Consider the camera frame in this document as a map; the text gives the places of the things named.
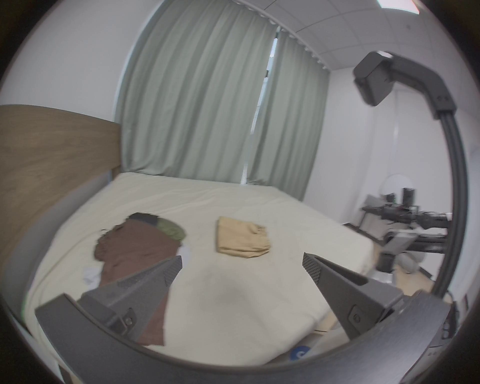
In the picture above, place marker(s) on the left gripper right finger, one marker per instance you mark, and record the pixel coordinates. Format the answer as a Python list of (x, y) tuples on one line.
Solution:
[(356, 303)]

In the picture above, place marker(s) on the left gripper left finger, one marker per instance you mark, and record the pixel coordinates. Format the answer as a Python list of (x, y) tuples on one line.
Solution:
[(127, 300)]

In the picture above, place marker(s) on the tan shorts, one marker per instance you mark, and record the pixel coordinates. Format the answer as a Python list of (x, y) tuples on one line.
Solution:
[(240, 238)]

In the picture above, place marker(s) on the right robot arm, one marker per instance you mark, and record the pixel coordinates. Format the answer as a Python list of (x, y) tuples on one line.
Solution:
[(405, 242)]

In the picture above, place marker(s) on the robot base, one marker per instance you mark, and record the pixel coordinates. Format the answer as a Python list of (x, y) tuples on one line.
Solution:
[(300, 353)]

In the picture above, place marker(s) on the bed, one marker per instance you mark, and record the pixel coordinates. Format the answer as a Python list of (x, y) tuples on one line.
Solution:
[(232, 285)]

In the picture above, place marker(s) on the brown garment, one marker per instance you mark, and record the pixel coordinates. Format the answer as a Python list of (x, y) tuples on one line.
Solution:
[(138, 243)]

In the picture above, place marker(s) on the olive green garment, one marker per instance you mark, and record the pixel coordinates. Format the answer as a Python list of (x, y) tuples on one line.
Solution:
[(172, 229)]

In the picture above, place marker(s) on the black garment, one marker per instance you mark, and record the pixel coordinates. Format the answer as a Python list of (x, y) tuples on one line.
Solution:
[(142, 217)]

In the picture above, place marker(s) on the grey-green curtain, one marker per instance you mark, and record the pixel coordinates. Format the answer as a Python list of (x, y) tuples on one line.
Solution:
[(195, 93), (288, 131)]

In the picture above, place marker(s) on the window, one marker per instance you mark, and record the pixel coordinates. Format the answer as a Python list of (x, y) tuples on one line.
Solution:
[(273, 48)]

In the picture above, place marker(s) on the ceiling light panel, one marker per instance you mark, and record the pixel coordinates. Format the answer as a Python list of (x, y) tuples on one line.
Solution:
[(397, 4)]

